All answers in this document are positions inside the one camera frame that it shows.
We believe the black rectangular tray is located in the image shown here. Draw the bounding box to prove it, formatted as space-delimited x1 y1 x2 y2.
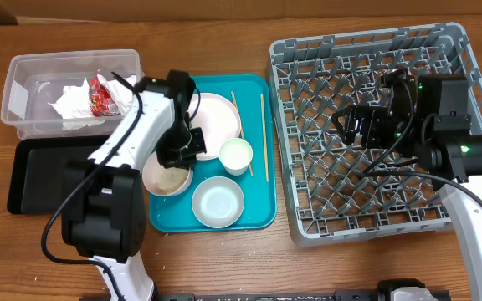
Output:
7 135 108 215

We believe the right wooden chopstick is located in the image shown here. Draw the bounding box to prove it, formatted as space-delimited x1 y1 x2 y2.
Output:
260 94 269 182

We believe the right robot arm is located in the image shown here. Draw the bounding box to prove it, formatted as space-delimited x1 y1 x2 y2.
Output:
331 68 482 300

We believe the red foil snack wrapper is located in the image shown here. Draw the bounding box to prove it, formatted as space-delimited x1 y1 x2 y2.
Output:
90 75 120 117

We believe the wooden chopstick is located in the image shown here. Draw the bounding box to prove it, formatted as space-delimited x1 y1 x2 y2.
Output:
260 94 269 182
231 90 254 177

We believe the left wooden chopstick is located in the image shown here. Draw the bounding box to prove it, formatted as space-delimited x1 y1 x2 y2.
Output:
231 90 254 177

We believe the grey-blue bowl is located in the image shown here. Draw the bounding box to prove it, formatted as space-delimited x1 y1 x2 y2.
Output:
192 176 244 229

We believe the clear plastic storage bin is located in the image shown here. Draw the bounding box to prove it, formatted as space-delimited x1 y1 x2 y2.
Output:
1 49 144 140

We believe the large white plate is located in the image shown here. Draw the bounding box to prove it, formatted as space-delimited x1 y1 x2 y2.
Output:
188 93 241 161

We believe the small pink bowl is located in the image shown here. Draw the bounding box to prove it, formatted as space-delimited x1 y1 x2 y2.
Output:
141 152 193 196

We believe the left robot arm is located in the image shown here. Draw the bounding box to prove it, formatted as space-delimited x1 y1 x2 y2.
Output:
56 70 206 300

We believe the teal serving tray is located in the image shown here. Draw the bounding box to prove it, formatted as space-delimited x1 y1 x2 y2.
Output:
149 74 277 233

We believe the pale green plastic cup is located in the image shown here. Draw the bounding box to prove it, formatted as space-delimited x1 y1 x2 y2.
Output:
218 138 253 176

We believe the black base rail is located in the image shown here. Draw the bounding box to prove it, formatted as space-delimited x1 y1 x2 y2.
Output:
79 278 451 301

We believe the grey dishwasher rack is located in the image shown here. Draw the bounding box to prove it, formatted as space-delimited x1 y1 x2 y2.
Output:
268 23 482 247

